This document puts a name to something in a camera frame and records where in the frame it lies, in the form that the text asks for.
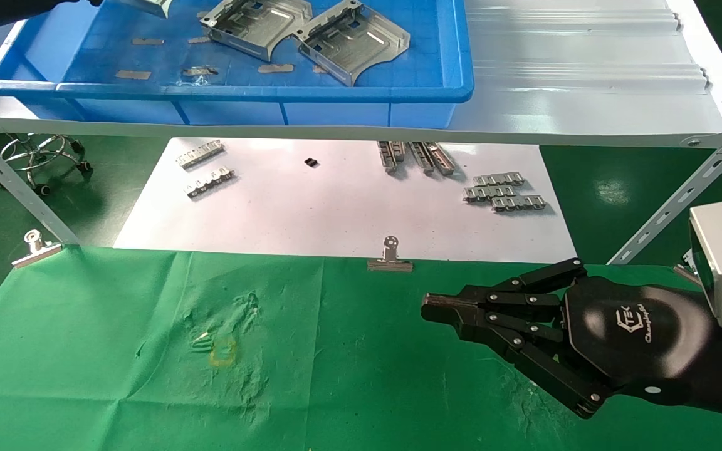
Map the silver sheet metal part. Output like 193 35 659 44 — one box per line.
107 0 174 19
292 0 411 87
200 0 313 62

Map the blue plastic tray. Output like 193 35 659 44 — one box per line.
0 0 474 129

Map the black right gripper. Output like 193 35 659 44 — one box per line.
422 257 722 419

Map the silver binder clip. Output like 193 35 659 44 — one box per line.
367 236 414 272
11 230 64 269

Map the white metal shelf rack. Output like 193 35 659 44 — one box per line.
0 0 722 267

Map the white paper sheet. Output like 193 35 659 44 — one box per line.
113 138 578 264

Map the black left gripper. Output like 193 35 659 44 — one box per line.
0 0 103 33

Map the stool wheeled base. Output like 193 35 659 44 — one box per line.
0 133 93 196

